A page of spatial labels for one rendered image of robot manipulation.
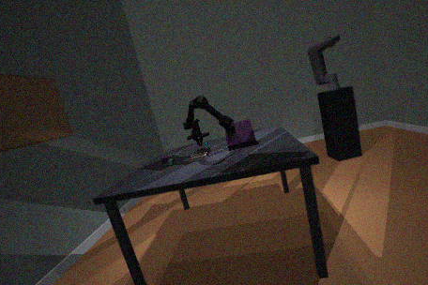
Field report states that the beige rectangular tray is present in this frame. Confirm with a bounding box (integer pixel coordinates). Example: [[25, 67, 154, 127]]
[[188, 152, 208, 163]]

